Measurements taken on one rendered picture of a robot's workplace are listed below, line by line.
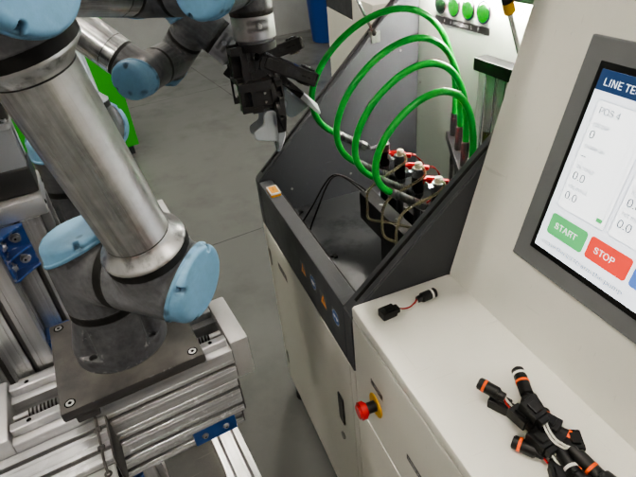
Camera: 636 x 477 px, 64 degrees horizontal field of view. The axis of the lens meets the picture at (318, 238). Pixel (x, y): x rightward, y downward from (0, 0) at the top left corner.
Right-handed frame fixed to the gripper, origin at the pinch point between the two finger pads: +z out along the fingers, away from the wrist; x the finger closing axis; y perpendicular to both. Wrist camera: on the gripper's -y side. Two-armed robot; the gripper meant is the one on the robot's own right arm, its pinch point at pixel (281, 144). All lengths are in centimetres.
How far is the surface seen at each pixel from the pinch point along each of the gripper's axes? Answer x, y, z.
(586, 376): 57, -26, 22
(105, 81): -334, 41, 60
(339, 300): 17.0, -3.2, 29.0
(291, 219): -18.0, -5.0, 28.7
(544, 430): 61, -14, 23
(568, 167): 41, -32, -4
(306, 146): -43, -19, 21
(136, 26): -660, -5, 74
